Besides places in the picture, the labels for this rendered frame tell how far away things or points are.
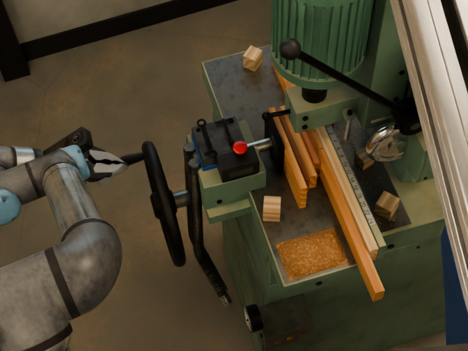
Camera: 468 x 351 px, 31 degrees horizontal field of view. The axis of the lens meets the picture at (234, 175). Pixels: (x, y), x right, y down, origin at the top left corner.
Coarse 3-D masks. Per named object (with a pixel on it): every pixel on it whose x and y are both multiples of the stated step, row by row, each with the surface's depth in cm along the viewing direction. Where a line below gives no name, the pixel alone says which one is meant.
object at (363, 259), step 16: (272, 64) 192; (320, 144) 176; (320, 160) 174; (320, 176) 176; (336, 192) 170; (336, 208) 170; (352, 224) 166; (352, 240) 164; (368, 256) 162; (368, 272) 160; (368, 288) 162
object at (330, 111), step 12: (288, 96) 167; (300, 96) 167; (336, 96) 166; (348, 96) 166; (288, 108) 170; (300, 108) 165; (312, 108) 165; (324, 108) 166; (336, 108) 167; (300, 120) 167; (312, 120) 168; (324, 120) 169; (336, 120) 171
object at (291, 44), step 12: (288, 48) 128; (300, 48) 129; (288, 60) 130; (312, 60) 133; (324, 72) 137; (336, 72) 138; (348, 84) 141; (360, 84) 143; (372, 96) 146; (396, 108) 152; (408, 108) 155; (396, 120) 156; (408, 120) 154; (408, 132) 157
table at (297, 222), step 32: (224, 64) 193; (224, 96) 188; (256, 96) 188; (256, 128) 184; (256, 192) 175; (288, 192) 175; (320, 192) 175; (256, 224) 177; (288, 224) 171; (320, 224) 171; (352, 256) 167; (288, 288) 165
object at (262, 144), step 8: (272, 120) 173; (272, 128) 172; (272, 136) 172; (280, 136) 171; (248, 144) 174; (256, 144) 174; (264, 144) 174; (272, 144) 174; (280, 144) 170; (272, 152) 176; (280, 152) 171; (280, 160) 174; (280, 168) 176
